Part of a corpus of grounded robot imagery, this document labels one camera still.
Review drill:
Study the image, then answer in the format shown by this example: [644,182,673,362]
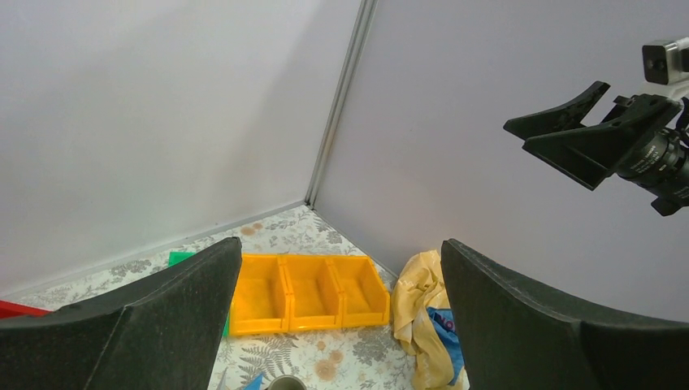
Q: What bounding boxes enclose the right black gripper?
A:
[503,81,688,216]

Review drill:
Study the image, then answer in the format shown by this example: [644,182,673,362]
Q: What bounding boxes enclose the yellow cloth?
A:
[391,249,470,389]

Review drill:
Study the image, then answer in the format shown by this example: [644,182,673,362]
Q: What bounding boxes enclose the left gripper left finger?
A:
[1,237,242,389]

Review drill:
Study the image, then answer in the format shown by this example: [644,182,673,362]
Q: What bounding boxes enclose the yellow bin with cups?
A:
[229,253,291,336]

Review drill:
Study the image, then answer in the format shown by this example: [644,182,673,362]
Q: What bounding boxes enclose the green plastic bin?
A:
[167,251,229,337]

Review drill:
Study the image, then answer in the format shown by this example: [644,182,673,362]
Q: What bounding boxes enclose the right aluminium frame post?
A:
[304,0,378,210]

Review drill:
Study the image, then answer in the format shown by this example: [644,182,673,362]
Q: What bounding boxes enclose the grey metal cup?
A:
[266,375,307,390]

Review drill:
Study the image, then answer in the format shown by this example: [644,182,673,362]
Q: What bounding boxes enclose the blue toothpaste tube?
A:
[244,373,264,390]

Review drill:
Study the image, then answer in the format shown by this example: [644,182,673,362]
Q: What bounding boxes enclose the red plastic bin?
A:
[0,301,50,319]

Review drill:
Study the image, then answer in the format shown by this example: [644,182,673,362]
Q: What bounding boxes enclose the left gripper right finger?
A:
[441,239,688,389]

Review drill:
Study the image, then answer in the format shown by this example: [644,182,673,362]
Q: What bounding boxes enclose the yellow bin with toothpaste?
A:
[283,255,343,332]

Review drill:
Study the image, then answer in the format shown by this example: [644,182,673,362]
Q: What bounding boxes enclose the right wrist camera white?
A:
[639,37,688,102]

